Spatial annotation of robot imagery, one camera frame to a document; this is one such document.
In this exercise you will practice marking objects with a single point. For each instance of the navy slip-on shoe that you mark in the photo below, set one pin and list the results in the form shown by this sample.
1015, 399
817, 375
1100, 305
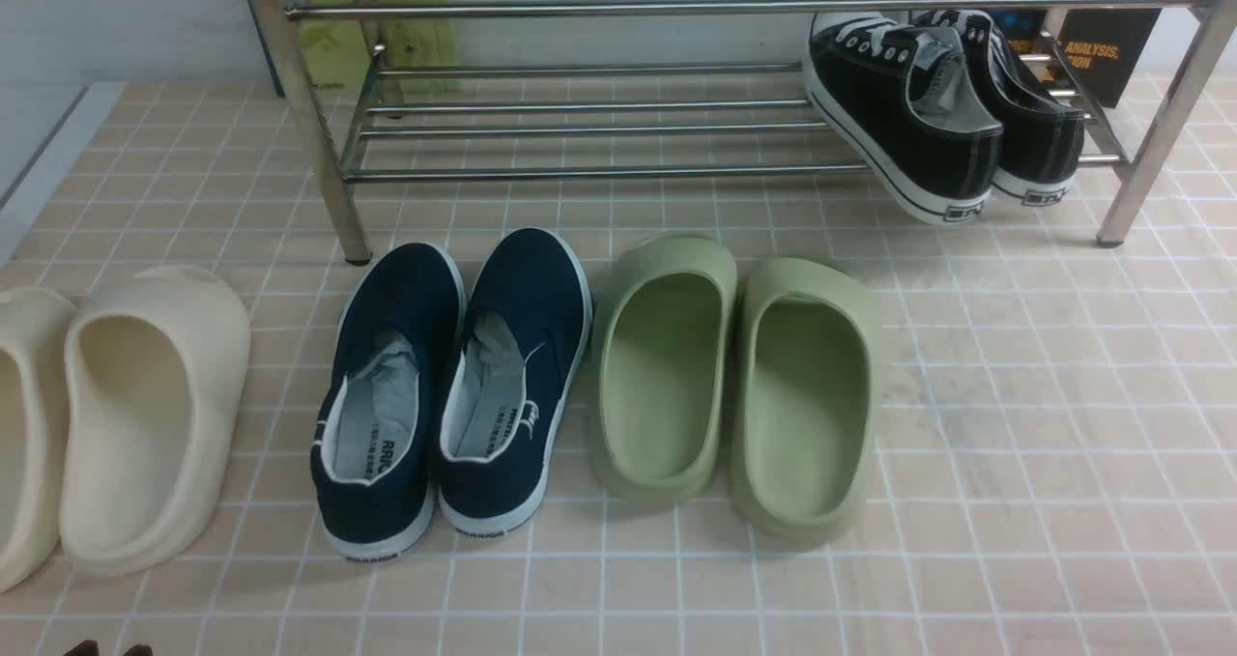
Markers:
526, 330
370, 461

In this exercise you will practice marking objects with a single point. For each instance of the chrome metal shoe rack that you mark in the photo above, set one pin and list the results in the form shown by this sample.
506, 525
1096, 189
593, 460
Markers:
341, 167

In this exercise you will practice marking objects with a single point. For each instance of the yellow-green box behind rack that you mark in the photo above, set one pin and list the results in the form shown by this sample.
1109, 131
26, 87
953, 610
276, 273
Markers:
336, 52

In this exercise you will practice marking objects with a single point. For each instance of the green foam slipper left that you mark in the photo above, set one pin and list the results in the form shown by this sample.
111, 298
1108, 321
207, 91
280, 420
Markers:
660, 338

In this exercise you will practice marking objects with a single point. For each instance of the green foam slipper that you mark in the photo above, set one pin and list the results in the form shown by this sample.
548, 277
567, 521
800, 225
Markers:
809, 384
660, 338

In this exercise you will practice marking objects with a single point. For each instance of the green foam slipper right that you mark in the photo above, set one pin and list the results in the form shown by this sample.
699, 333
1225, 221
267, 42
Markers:
809, 384

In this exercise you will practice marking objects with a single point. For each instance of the black canvas sneaker left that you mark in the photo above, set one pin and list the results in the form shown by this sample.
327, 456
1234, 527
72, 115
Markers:
902, 96

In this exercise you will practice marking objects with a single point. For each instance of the black canvas sneaker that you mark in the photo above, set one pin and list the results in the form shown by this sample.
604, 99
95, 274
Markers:
902, 96
1042, 138

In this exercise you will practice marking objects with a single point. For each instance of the black canvas sneaker right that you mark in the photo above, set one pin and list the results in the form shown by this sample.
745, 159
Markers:
1042, 138

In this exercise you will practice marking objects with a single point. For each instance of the cream foam slipper right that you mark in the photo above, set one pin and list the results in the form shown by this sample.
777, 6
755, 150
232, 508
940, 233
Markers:
155, 370

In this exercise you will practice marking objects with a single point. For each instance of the cream foam slipper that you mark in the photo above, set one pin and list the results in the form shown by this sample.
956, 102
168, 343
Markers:
34, 426
155, 370

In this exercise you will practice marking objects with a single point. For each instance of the black book orange text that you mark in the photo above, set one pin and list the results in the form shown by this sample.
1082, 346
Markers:
1102, 47

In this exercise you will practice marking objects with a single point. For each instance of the cream foam slipper left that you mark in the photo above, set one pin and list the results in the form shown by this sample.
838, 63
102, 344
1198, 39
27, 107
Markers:
34, 426

